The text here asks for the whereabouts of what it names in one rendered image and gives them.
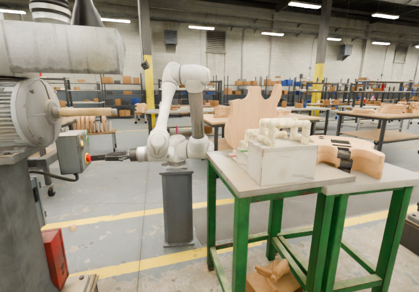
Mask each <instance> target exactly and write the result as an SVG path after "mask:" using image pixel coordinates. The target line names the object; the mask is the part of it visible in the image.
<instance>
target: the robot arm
mask: <svg viewBox="0 0 419 292"><path fill-rule="evenodd" d="M210 80H211V75H210V70H209V69H208V68H207V67H205V66H201V65H194V64H187V65H179V64H178V63H176V62H169V63H168V64H167V66H166V67H165V70H164V72H163V77H162V85H161V86H162V101H161V107H160V112H159V115H158V120H157V124H156V127H155V129H154V130H152V131H151V132H150V135H149V137H148V141H147V146H145V147H138V148H131V149H130V151H129V152H126V151H125V150H124V151H120V152H110V153H107V154H100V155H91V156H90V158H91V161H98V160H105V161H121V162H122V161H123V160H126V159H130V161H131V162H135V161H137V160H138V162H163V161H167V162H163V163H161V165H162V166H166V170H179V169H188V167H187V163H188V161H187V160H186V159H187V158H191V159H206V158H207V157H206V152H211V151H214V144H213V142H212V141H209V140H208V137H207V136H206V135H205V130H204V117H203V90H204V88H205V86H206V85H208V84H209V82H210ZM178 85H185V88H186V90H187V91H188V96H189V104H190V117H191V131H192V136H191V137H190V140H186V139H185V137H184V136H183V135H181V134H176V135H172V136H171V137H170V134H169V133H168V132H167V129H166V126H167V121H168V116H169V112H170V107H171V102H172V99H173V96H174V93H175V90H176V87H177V86H178Z"/></svg>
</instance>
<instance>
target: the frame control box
mask: <svg viewBox="0 0 419 292"><path fill-rule="evenodd" d="M85 131H86V130H68V131H66V132H64V133H62V134H59V136H58V138H57V140H56V141H55V144H56V148H57V155H58V159H59V167H60V174H61V175H67V174H73V175H75V179H73V178H67V177H62V176H59V175H55V174H52V173H48V172H43V171H40V170H29V173H37V174H41V175H46V176H49V177H53V178H58V179H61V180H65V181H69V182H76V181H77V180H78V179H79V175H78V173H82V172H83V171H84V170H85V169H86V168H87V167H88V166H89V165H90V164H91V162H92V161H90V162H88V160H86V157H87V156H88V154H90V144H89V142H88V141H87V137H88V136H89V135H87V136H86V134H85ZM80 134H82V139H80V136H79V135H80ZM82 140H83V141H84V146H82V145H81V141H82Z"/></svg>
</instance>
